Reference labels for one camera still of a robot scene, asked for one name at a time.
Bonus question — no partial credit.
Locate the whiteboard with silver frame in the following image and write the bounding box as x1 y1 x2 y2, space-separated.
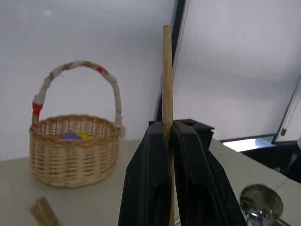
274 76 301 145

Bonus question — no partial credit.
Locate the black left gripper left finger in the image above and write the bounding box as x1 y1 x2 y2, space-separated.
118 121 172 226

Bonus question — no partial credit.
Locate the wooden chopstick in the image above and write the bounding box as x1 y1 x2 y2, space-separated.
161 20 176 226
30 196 61 226

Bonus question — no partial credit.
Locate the shiny metal bowl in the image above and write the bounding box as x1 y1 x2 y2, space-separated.
239 184 285 226

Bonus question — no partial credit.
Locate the woven wicker basket with handle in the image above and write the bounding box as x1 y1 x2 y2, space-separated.
29 60 127 188

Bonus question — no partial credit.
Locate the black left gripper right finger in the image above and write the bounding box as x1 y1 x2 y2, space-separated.
173 120 248 226

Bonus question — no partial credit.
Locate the yellow toy piece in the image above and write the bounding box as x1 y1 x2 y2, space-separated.
76 131 95 141

